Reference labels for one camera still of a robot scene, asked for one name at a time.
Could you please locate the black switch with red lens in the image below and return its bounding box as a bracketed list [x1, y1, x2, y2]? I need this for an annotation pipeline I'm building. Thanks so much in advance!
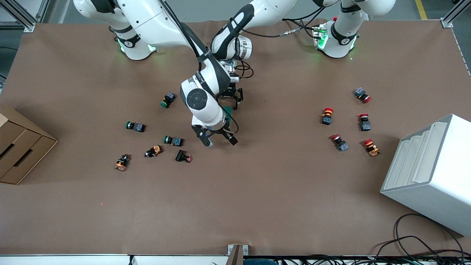
[175, 149, 193, 163]

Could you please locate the brown cardboard drawer box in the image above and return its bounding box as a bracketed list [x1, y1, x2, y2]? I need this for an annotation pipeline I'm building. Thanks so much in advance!
[0, 107, 59, 185]

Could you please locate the red mushroom button orange block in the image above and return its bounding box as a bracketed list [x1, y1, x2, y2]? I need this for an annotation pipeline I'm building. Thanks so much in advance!
[363, 138, 381, 157]

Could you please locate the black looped floor cable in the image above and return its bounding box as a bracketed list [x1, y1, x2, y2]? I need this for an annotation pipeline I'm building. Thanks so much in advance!
[372, 213, 466, 258]

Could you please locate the aluminium frame profile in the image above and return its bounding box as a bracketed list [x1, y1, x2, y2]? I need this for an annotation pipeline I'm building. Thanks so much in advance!
[0, 0, 50, 33]
[440, 0, 471, 29]

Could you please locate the black cable bundle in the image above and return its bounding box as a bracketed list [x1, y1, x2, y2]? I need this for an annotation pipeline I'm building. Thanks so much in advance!
[280, 253, 471, 265]

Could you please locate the white stepped plastic bin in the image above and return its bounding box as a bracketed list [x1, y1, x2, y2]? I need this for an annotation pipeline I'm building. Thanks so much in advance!
[380, 113, 471, 237]

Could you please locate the brown paper table cover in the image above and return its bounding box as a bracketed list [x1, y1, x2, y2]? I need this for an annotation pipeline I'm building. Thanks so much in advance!
[0, 18, 471, 256]

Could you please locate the metal table edge bracket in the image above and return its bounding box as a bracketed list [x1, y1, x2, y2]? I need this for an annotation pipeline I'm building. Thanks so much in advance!
[227, 244, 249, 265]

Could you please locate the black left arm base cable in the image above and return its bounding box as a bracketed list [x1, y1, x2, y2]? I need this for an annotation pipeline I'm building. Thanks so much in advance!
[282, 18, 320, 39]

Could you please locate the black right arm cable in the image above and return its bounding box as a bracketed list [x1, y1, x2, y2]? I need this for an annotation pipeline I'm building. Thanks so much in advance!
[158, 0, 206, 72]

